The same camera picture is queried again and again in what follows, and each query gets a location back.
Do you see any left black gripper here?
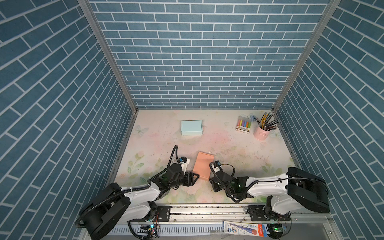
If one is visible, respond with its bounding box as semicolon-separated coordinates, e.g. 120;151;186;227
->
169;171;201;190

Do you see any pink paper box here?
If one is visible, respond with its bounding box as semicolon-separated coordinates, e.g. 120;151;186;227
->
193;152;215;181

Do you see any light blue paper box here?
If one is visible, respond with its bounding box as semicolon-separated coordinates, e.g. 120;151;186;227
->
181;120;203;136

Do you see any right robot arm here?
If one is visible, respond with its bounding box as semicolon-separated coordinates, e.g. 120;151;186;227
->
210;163;330;220

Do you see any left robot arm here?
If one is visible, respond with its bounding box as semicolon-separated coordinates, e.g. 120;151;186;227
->
75;163;200;240

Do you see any box of coloured markers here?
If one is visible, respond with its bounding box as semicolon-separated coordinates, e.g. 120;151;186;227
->
236;117;252;134

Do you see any white blue red package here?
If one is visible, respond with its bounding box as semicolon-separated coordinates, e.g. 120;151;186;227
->
223;221;270;237

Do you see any pink pencil cup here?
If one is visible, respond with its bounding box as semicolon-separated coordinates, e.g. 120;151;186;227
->
254;125;270;142

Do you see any coloured pencils bundle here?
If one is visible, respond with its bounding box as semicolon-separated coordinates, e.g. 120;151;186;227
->
256;113;280;131

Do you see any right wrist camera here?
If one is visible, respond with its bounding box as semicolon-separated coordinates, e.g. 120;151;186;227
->
212;161;223;173

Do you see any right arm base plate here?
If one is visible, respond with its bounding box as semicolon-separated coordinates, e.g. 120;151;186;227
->
246;205;292;222

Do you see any aluminium front rail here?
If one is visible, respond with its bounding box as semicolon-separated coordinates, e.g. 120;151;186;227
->
78;202;343;240

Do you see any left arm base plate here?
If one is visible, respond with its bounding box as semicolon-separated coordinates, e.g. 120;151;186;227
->
131;206;172;223

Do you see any left black corrugated cable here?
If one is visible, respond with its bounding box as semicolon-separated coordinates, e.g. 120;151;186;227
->
74;144;181;229

